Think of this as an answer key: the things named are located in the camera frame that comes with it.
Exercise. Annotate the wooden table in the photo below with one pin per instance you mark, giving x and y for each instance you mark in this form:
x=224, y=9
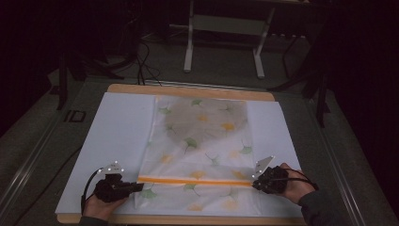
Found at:
x=188, y=92

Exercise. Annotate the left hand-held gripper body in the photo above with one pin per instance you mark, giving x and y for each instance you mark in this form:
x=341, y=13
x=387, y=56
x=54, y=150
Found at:
x=109, y=188

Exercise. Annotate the person's left hand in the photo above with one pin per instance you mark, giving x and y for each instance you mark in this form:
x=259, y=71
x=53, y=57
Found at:
x=98, y=208

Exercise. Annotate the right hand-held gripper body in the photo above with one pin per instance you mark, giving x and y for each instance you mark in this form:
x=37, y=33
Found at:
x=274, y=180

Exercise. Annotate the black rectangular floor bracket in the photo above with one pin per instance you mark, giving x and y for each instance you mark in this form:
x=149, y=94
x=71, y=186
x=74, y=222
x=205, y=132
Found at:
x=74, y=116

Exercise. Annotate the black metal stand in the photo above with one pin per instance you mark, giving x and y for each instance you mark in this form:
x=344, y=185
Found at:
x=316, y=78
x=67, y=72

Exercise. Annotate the metal floor rail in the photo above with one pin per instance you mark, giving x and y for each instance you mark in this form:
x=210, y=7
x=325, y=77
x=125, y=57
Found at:
x=340, y=163
x=28, y=169

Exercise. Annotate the white table mat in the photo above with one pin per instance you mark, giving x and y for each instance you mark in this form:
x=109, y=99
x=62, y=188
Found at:
x=122, y=132

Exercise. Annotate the white ginkgo print zip bag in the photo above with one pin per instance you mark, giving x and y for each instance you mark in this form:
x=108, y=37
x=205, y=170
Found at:
x=200, y=157

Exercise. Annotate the white metal stand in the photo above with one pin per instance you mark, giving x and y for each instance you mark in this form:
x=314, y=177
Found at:
x=226, y=25

